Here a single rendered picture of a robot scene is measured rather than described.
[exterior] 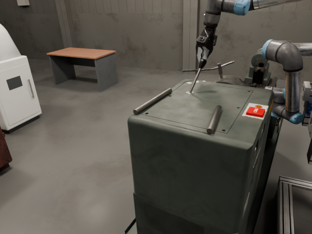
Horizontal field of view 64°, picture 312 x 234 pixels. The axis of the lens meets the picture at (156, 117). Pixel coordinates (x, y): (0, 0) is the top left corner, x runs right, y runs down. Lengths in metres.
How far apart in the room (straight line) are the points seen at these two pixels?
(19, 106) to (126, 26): 3.45
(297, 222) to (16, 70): 3.60
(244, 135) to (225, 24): 4.83
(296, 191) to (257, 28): 3.80
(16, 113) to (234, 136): 3.47
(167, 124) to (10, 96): 3.19
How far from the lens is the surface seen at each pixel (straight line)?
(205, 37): 1.27
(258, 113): 1.00
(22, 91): 4.01
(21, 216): 2.59
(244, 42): 5.61
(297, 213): 2.20
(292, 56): 1.53
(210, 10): 1.30
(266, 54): 1.62
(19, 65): 3.96
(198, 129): 0.88
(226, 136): 0.85
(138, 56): 6.42
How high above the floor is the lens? 1.68
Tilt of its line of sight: 26 degrees down
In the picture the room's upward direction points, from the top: 2 degrees counter-clockwise
